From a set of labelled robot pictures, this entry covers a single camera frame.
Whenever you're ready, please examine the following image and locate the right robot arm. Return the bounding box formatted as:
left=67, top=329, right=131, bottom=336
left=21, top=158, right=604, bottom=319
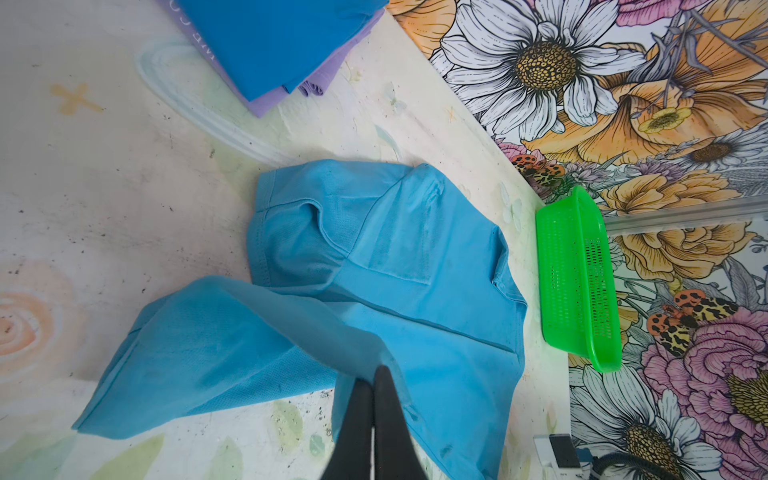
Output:
left=533, top=434, right=583, bottom=479

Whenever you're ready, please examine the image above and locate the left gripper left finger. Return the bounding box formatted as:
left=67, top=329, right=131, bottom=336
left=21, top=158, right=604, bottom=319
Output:
left=321, top=380, right=374, bottom=480

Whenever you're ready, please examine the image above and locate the folded purple t shirt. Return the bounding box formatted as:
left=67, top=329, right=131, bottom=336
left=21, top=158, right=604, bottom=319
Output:
left=157, top=1, right=385, bottom=118

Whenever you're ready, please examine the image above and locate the green plastic basket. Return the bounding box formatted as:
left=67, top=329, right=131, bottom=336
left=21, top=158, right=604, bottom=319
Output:
left=535, top=186, right=622, bottom=373

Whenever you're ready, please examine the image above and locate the right aluminium corner post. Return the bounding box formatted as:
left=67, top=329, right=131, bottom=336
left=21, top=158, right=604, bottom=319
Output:
left=604, top=194, right=767, bottom=237

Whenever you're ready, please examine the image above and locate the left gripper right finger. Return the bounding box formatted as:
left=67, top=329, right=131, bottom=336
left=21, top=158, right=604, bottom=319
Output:
left=373, top=366, right=427, bottom=480

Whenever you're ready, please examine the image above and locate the right black corrugated cable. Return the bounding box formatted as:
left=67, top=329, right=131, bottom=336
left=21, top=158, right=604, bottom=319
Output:
left=590, top=451, right=679, bottom=480

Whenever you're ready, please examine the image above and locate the light blue t shirt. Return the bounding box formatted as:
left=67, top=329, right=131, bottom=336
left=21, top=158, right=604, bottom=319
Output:
left=74, top=160, right=527, bottom=479

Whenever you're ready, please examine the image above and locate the folded dark blue t shirt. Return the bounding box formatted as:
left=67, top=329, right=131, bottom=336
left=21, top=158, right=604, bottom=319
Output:
left=178, top=0, right=388, bottom=101

